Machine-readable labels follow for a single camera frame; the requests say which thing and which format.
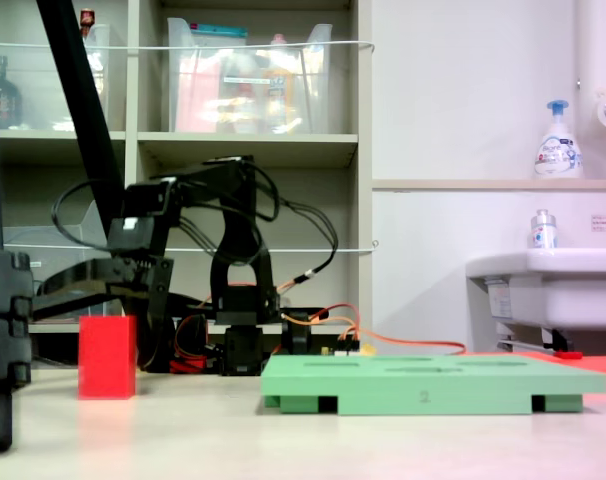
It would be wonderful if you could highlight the low clear storage bin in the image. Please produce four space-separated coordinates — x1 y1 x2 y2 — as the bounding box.
2 199 125 321

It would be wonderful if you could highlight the small clear sanitizer bottle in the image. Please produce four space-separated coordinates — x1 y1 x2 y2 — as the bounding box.
528 208 559 250

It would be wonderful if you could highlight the thin black gripper cable loop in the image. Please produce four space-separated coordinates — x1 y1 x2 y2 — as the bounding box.
50 178 130 252

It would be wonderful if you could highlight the large clear storage bin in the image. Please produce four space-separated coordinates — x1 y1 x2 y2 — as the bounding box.
166 17 334 135

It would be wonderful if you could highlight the black round clamp knob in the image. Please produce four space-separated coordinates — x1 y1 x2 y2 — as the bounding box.
281 310 315 357

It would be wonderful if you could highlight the beige shelf unit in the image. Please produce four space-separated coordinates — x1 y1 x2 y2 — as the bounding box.
0 0 375 335

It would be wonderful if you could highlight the notched black stack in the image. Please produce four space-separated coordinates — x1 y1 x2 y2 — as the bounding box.
0 0 35 454

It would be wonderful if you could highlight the orange flat block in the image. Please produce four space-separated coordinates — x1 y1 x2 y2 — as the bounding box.
452 351 606 390

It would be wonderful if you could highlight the narrow clear storage bin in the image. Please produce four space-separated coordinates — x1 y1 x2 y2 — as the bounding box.
67 23 113 132

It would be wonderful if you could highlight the white sink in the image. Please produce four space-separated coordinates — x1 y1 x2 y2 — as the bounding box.
465 247 606 332

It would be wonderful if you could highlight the dark glass bottle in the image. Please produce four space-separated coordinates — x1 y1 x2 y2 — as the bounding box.
0 53 24 131

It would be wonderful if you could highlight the sink support bracket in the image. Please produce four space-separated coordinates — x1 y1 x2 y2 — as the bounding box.
495 327 575 354

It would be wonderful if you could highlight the green shape hole board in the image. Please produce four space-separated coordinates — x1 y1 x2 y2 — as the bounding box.
260 353 606 416

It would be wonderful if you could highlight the white blue soap pump bottle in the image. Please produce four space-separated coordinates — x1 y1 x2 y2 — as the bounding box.
533 99 584 180

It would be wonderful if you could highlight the white shelf cord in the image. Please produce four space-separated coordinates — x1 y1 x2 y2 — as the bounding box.
0 39 376 55
2 239 380 254

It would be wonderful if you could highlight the clear bag teal zip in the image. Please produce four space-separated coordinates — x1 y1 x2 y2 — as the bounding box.
190 23 249 66

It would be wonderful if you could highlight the red square block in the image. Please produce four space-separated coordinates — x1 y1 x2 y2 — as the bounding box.
77 314 138 401

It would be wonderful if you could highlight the white vertical pipe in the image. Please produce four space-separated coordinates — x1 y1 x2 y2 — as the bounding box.
575 0 606 179

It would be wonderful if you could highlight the thin orange wire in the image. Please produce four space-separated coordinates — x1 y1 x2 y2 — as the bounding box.
277 279 468 357

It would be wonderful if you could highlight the thick black tripod leg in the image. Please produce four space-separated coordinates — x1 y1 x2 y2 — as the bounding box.
35 0 173 374

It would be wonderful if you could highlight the thin black tripod brace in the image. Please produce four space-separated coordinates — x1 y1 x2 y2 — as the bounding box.
31 287 124 322

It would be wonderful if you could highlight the pink packet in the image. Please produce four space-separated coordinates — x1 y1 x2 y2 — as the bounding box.
175 53 223 134

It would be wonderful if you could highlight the orange bottle pink cap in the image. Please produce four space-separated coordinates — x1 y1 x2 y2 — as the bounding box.
261 33 299 134

